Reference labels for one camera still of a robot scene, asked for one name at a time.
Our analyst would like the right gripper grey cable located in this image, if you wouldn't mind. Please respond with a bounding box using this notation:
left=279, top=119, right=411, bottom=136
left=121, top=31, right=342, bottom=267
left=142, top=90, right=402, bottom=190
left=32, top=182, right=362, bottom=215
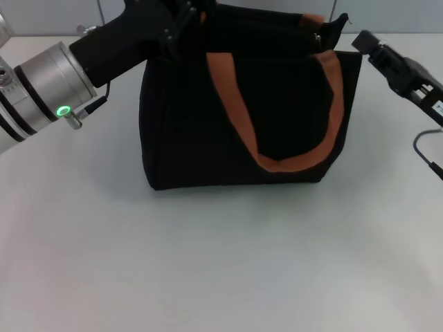
left=413, top=127, right=443, bottom=181

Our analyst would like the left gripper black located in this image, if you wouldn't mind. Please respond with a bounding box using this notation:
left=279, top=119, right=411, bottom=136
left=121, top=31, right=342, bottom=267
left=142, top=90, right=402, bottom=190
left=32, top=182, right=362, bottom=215
left=68, top=0, right=219, bottom=89

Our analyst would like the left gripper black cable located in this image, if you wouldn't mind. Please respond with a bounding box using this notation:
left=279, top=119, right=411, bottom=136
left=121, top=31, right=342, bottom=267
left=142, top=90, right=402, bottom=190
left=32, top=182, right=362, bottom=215
left=71, top=80, right=112, bottom=131

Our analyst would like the black bag with orange handles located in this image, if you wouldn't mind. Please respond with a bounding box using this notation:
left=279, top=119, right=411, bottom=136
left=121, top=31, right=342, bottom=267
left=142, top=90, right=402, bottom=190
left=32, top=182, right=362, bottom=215
left=139, top=2, right=363, bottom=192

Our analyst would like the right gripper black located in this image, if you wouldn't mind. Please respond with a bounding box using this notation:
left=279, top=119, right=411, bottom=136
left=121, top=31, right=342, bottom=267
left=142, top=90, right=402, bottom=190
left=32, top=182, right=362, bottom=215
left=350, top=30, right=443, bottom=127

